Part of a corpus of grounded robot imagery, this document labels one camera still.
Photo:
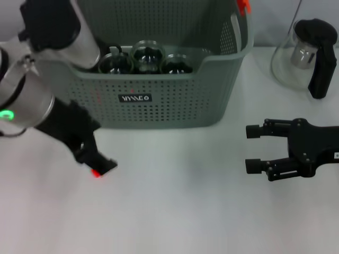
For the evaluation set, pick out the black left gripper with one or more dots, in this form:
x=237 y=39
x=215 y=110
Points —
x=69 y=124

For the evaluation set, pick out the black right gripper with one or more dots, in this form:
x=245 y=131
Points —
x=310 y=145

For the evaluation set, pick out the small red block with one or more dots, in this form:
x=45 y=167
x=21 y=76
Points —
x=96 y=174

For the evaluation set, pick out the glass teacup with black base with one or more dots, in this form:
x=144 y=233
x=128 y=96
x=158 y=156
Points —
x=148 y=56
x=115 y=64
x=176 y=66

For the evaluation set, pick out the grey perforated storage bin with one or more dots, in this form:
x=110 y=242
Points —
x=172 y=100

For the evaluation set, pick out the black clay teapot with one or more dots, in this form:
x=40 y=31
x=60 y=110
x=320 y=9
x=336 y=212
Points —
x=116 y=49

